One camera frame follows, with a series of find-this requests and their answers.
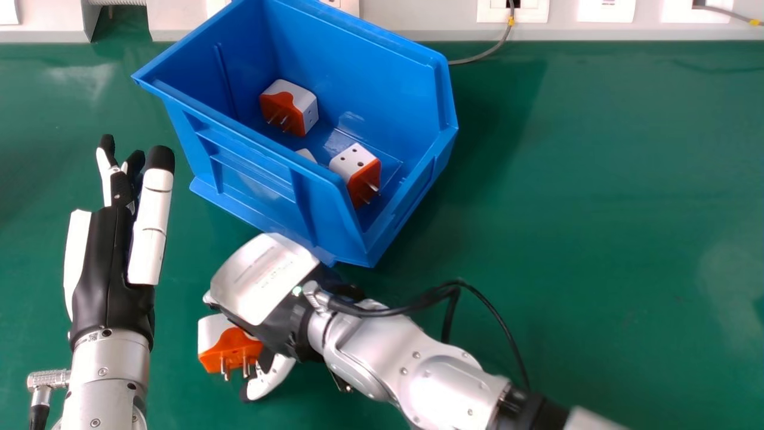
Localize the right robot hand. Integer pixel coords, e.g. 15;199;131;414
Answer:
198;233;335;402

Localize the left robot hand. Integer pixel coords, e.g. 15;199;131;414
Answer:
63;134;176;352

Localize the blue plastic bin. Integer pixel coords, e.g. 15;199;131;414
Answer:
131;0;459;268

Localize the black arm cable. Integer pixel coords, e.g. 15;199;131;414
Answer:
325;278;532;392

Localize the grey power cable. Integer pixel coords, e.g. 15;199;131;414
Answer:
448;0;516;66

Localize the grey cable with yellow tie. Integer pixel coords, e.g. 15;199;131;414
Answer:
692;0;764;27

